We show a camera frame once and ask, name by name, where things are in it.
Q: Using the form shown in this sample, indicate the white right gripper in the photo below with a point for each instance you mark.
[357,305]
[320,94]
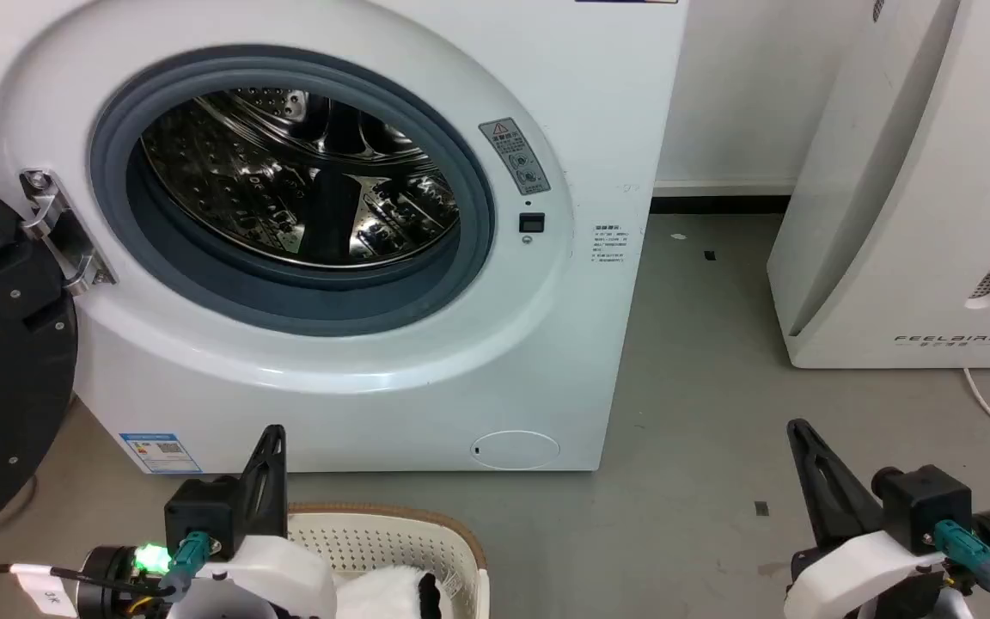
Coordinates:
[856,576]

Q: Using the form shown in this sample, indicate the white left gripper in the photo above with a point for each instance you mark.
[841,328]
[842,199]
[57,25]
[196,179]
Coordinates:
[276,578]

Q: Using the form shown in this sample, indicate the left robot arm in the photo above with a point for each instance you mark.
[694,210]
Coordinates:
[108,580]

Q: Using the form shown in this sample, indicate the black washing machine door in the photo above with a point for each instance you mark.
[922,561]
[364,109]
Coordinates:
[5,344]

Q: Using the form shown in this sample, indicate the stainless steel washing machine drum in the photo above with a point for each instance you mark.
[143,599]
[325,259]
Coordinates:
[289,172]

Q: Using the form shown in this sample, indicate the blue energy label sticker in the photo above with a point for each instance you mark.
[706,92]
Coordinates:
[160,452]

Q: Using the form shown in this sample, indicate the white front-load washing machine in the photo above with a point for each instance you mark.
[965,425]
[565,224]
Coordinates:
[357,404]

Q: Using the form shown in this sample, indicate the cream perforated laundry basket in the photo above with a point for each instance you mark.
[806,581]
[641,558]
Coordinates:
[392,542]

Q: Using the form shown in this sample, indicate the white and black clothing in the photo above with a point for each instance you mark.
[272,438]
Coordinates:
[388,597]

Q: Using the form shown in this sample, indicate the round white filter cover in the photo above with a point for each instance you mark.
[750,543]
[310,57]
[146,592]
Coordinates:
[515,450]

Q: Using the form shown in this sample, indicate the white air purifier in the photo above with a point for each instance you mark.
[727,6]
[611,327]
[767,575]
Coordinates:
[916,215]

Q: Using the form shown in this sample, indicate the small printed spec label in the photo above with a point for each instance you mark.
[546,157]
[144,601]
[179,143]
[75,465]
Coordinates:
[608,244]

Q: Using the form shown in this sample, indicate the silver metal door hinge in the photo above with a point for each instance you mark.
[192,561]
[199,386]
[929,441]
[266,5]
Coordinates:
[61,228]

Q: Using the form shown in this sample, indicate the grey rubber door gasket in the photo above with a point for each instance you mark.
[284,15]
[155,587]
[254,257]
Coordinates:
[478,223]

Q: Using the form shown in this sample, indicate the black door latch socket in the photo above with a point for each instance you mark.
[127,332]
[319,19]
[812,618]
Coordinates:
[531,223]

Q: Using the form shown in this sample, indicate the grey warning sticker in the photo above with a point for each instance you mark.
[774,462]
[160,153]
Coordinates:
[515,156]

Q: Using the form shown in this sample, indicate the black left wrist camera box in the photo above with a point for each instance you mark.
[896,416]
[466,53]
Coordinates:
[201,516]

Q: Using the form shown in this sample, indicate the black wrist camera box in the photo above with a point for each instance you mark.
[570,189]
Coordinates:
[925,507]
[201,516]

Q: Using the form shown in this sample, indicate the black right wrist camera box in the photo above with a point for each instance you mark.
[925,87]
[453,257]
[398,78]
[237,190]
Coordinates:
[925,507]

